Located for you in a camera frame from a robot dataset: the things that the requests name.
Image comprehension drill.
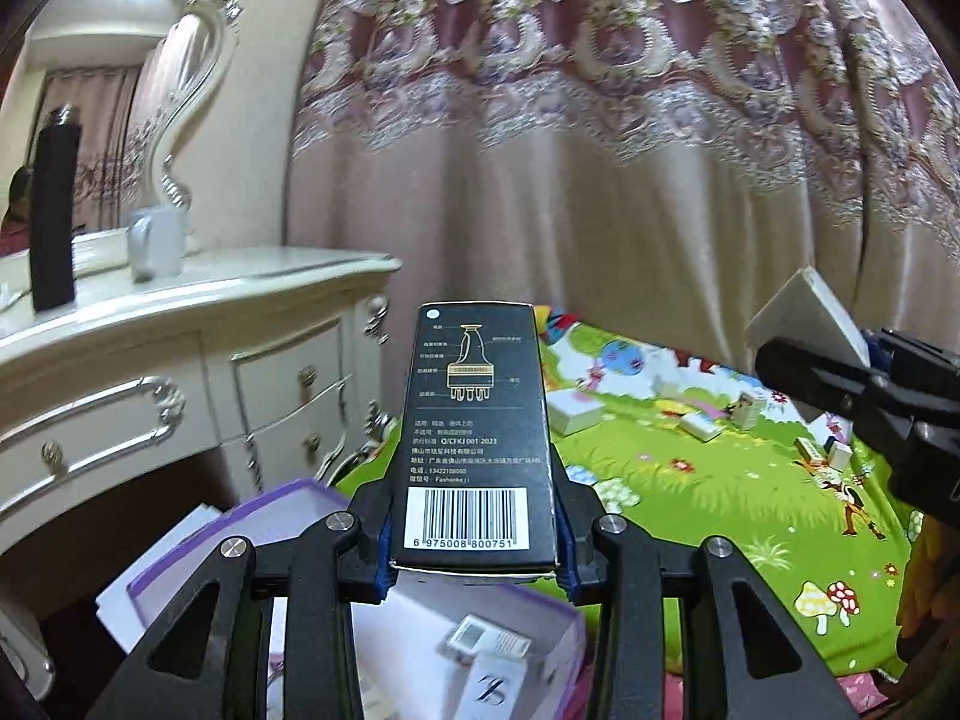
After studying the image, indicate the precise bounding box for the white box with pink smudge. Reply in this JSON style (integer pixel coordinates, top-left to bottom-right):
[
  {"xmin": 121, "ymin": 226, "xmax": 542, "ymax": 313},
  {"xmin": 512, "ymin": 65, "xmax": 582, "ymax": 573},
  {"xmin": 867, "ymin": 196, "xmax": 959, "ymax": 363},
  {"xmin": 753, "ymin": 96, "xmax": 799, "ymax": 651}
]
[{"xmin": 742, "ymin": 264, "xmax": 871, "ymax": 368}]

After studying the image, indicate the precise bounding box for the white ornate dresser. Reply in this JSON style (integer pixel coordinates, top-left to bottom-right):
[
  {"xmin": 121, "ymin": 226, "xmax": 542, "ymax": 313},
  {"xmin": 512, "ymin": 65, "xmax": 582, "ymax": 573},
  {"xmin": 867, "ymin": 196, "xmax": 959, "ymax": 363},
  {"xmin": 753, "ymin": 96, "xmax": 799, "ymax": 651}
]
[{"xmin": 0, "ymin": 244, "xmax": 406, "ymax": 563}]

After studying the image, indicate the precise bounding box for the white and grey box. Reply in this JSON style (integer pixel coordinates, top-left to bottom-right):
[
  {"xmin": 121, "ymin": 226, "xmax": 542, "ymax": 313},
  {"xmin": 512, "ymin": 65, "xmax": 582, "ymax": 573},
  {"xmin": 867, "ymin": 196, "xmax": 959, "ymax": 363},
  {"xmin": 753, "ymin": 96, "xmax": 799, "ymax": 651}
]
[{"xmin": 450, "ymin": 652, "xmax": 548, "ymax": 720}]

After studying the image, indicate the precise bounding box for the white mug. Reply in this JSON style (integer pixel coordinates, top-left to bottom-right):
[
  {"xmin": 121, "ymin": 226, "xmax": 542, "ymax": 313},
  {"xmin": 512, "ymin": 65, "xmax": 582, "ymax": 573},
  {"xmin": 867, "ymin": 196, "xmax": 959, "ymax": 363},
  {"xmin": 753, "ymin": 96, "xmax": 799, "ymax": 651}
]
[{"xmin": 124, "ymin": 204, "xmax": 188, "ymax": 282}]

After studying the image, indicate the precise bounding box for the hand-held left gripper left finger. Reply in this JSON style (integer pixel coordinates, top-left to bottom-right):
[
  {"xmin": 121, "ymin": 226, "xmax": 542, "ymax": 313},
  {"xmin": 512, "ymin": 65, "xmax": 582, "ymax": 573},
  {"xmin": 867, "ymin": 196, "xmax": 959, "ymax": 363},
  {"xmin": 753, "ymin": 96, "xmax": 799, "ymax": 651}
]
[{"xmin": 86, "ymin": 480, "xmax": 398, "ymax": 720}]

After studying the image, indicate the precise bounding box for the small white cube box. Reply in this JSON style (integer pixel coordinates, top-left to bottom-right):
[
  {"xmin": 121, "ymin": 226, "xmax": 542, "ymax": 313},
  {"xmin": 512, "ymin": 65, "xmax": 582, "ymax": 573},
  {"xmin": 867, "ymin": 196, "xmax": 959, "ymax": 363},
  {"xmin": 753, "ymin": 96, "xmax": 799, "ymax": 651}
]
[{"xmin": 547, "ymin": 394, "xmax": 601, "ymax": 436}]

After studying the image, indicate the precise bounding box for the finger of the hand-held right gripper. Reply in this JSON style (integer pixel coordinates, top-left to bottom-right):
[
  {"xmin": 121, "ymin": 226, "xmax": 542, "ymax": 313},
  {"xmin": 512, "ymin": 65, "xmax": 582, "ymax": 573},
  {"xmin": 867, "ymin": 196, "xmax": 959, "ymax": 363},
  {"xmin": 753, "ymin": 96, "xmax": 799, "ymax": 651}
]
[
  {"xmin": 754, "ymin": 337, "xmax": 878, "ymax": 421},
  {"xmin": 862, "ymin": 326, "xmax": 960, "ymax": 391}
]

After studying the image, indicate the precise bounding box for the black box with barcode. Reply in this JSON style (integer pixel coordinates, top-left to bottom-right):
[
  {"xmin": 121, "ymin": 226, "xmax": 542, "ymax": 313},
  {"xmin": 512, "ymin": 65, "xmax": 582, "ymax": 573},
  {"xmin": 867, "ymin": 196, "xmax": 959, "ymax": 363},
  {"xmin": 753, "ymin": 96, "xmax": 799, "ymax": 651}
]
[{"xmin": 390, "ymin": 302, "xmax": 563, "ymax": 580}]

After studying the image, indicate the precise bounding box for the black bottle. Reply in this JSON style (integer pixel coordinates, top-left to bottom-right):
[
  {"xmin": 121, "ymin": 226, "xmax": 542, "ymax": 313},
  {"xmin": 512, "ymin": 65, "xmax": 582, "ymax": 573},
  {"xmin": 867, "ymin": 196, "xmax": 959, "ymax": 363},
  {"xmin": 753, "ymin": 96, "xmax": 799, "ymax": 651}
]
[{"xmin": 28, "ymin": 105, "xmax": 80, "ymax": 312}]

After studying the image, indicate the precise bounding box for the purple storage box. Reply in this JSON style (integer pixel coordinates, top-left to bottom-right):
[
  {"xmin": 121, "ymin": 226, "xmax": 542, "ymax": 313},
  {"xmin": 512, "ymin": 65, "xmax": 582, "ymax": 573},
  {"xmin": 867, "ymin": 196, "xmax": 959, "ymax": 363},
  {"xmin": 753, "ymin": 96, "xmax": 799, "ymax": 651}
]
[{"xmin": 94, "ymin": 481, "xmax": 590, "ymax": 720}]

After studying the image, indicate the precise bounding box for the cartoon printed blanket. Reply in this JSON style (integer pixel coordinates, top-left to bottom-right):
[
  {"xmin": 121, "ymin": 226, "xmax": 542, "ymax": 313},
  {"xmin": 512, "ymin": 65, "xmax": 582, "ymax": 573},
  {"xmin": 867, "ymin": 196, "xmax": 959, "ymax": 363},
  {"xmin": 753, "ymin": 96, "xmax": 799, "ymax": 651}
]
[{"xmin": 330, "ymin": 304, "xmax": 960, "ymax": 683}]

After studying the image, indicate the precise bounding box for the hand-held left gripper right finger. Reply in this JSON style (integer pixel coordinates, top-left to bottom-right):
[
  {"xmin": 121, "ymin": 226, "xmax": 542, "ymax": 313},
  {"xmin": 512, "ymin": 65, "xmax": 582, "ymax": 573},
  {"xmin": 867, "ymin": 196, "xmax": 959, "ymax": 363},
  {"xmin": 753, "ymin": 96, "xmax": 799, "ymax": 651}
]
[{"xmin": 555, "ymin": 465, "xmax": 863, "ymax": 720}]

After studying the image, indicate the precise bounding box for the white ornate framed mirror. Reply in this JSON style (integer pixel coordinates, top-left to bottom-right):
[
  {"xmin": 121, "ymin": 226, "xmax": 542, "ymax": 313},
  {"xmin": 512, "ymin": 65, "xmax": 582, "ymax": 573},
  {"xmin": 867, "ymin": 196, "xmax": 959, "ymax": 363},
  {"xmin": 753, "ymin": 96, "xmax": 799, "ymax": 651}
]
[{"xmin": 0, "ymin": 0, "xmax": 245, "ymax": 293}]

